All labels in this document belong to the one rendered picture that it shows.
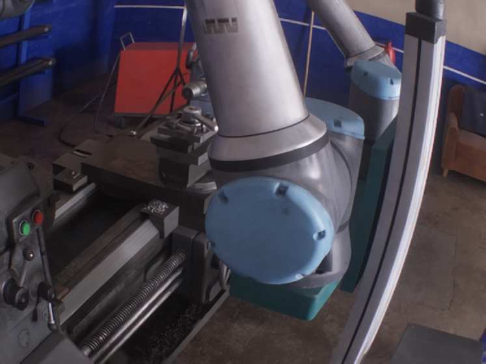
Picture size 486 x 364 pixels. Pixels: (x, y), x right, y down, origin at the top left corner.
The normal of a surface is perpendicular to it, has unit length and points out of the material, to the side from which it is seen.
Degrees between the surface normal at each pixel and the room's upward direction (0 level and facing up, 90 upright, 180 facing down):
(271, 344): 0
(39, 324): 90
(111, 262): 36
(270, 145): 41
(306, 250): 95
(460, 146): 90
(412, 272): 0
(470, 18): 90
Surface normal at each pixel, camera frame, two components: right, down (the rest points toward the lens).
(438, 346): 0.10, -0.88
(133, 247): 0.61, -0.57
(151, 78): -0.05, 0.45
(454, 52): -0.39, 0.39
